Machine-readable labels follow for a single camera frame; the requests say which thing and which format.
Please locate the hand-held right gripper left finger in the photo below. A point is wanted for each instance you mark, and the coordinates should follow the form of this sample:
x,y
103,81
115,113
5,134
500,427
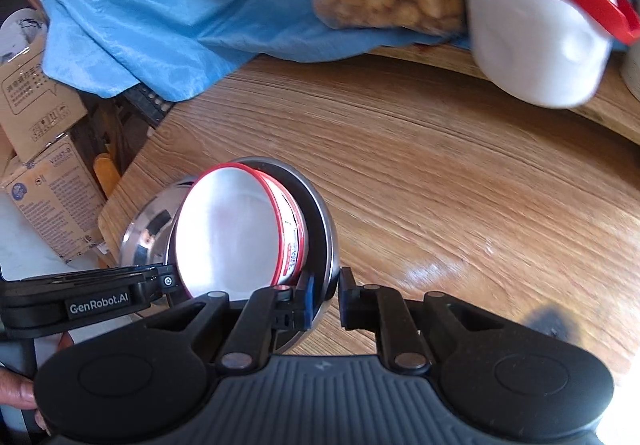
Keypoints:
x,y
309,300

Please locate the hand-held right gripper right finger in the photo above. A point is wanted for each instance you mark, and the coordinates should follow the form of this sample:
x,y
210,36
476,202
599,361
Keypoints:
x,y
346,300

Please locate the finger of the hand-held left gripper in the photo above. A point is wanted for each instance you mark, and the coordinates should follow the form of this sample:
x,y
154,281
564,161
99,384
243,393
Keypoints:
x,y
160,280

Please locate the stainless steel bowl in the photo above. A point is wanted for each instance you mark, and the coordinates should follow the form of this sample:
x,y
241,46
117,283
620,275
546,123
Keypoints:
x,y
147,225

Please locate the white bowl red label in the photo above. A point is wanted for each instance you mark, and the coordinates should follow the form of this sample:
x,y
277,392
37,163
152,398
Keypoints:
x,y
225,230

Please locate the person's left hand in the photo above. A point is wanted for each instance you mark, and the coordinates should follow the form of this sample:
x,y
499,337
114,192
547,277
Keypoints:
x,y
20,390

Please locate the large printed cardboard box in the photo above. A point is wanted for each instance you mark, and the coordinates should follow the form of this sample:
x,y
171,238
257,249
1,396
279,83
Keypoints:
x,y
55,205

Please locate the wooden chair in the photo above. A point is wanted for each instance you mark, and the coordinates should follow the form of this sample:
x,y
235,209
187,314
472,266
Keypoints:
x,y
107,172

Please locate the black plastic crate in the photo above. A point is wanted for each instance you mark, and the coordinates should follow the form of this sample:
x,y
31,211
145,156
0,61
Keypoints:
x,y
147,105

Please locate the small brown cardboard box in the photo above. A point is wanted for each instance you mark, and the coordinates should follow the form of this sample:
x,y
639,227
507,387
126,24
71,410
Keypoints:
x,y
35,100

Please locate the blue cloth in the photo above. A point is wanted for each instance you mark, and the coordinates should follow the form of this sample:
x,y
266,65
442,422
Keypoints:
x,y
175,0

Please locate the grey white bundle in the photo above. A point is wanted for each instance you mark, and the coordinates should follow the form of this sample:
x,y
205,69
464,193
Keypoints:
x,y
22,32

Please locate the white jug blue lid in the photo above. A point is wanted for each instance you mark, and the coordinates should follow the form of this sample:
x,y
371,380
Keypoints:
x,y
540,40

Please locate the wooden shelf riser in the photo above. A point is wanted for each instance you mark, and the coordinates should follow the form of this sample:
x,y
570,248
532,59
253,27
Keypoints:
x,y
615,115

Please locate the beige thermos bottle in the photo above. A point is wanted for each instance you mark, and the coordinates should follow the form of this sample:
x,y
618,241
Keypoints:
x,y
632,72

